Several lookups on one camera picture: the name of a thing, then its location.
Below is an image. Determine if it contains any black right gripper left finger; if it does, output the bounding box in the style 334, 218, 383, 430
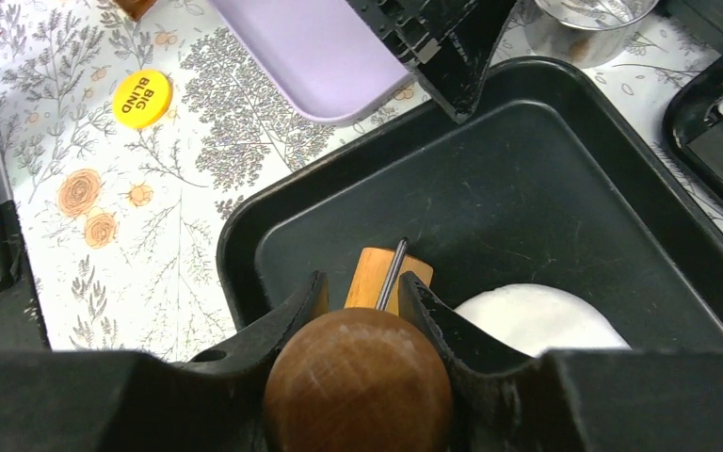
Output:
0, 272, 329, 451

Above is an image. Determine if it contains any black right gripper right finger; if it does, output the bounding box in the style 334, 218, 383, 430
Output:
398, 272, 723, 451

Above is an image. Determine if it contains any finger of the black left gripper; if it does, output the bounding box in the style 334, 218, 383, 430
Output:
348, 0, 518, 123

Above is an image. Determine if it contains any white dough disc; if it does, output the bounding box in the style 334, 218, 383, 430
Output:
455, 283, 630, 357

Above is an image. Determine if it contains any black baking tray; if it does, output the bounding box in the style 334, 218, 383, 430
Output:
216, 57, 723, 348

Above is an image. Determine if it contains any wooden rolling pin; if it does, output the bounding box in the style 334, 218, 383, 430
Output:
263, 238, 454, 451

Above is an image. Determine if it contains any purple plastic tray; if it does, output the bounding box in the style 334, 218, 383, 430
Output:
211, 0, 411, 126

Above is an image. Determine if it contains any yellow round token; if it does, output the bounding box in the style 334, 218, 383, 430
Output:
112, 70, 173, 130

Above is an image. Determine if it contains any orange toy sandwich block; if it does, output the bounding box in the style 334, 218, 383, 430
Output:
113, 0, 156, 22

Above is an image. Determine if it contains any round metal cutter ring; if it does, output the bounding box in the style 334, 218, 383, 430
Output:
523, 0, 661, 70

